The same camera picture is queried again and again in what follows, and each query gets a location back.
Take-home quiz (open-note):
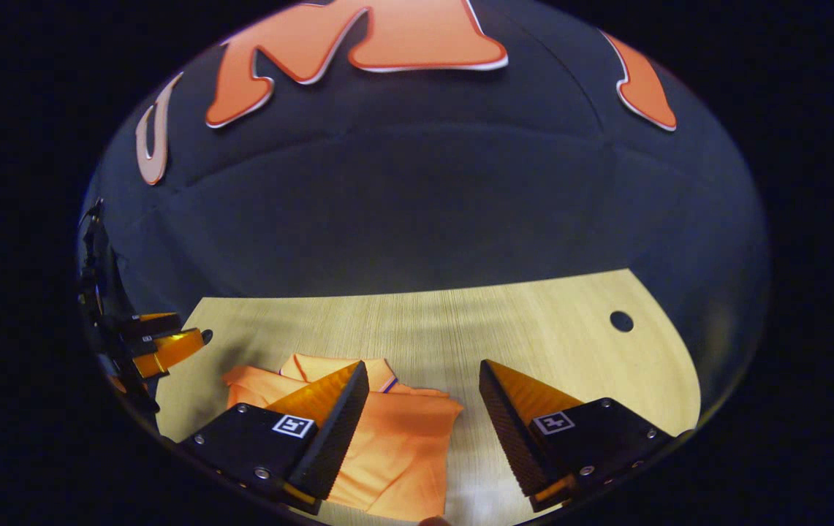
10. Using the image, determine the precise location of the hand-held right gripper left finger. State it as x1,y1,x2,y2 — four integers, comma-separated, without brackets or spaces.
179,360,371,516

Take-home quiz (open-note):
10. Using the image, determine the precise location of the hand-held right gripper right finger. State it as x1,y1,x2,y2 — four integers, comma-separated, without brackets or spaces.
479,359,677,512

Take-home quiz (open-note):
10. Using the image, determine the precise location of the orange collared T-shirt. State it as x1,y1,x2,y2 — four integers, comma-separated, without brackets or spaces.
223,354,465,523

